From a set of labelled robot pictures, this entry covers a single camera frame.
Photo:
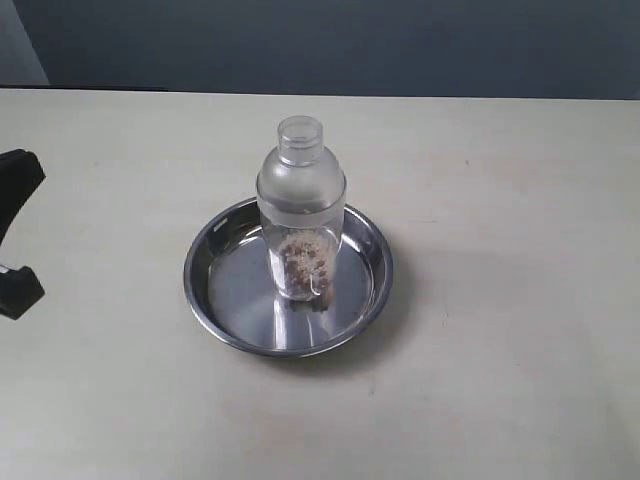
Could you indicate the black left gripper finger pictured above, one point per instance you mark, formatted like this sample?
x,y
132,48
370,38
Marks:
x,y
20,290
21,174

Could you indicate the clear plastic shaker bottle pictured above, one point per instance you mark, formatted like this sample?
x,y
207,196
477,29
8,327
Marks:
x,y
301,195

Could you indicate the round steel tray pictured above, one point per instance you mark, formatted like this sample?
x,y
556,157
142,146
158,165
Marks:
x,y
230,290

